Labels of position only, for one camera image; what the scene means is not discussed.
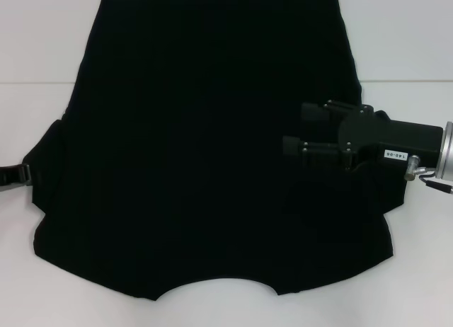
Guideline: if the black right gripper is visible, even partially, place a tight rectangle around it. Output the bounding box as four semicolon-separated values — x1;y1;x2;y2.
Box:
282;98;446;173

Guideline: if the black shirt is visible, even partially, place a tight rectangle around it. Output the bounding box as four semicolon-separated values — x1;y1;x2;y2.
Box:
30;0;406;293

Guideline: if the right gripper plug cable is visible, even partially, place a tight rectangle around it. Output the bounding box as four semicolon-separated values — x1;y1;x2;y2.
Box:
404;154;453;196

